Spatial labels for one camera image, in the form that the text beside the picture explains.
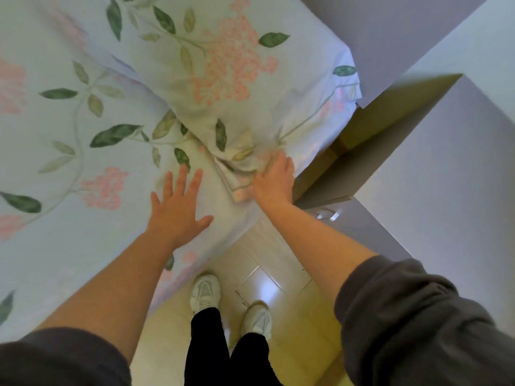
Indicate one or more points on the person's left hand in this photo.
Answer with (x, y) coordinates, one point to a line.
(177, 213)

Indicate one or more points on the person's right hand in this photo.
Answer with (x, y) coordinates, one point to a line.
(275, 182)

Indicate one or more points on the floral leaf print bed sheet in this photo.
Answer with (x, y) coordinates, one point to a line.
(80, 176)

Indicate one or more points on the floral leaf print pillow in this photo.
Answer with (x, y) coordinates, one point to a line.
(241, 76)

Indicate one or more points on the person's right forearm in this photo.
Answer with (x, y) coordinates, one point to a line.
(318, 253)

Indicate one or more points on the person's left forearm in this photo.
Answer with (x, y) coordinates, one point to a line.
(108, 297)

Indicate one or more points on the person's white left shoe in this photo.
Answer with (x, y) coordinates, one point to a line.
(205, 293)

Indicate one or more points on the person's white shoe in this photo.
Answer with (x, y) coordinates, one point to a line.
(205, 293)
(257, 321)

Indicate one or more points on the person's white right shoe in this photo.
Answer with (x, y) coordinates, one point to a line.
(257, 321)

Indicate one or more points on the person's black trousers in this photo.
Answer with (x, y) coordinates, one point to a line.
(209, 349)

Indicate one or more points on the grey nightstand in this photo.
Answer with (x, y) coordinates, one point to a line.
(422, 176)

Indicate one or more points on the dark grey left sleeve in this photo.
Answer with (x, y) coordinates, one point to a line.
(60, 357)

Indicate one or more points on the dark grey sleeve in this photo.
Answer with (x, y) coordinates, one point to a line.
(422, 329)
(60, 357)

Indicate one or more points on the dark grey right sleeve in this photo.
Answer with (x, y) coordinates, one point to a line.
(422, 329)

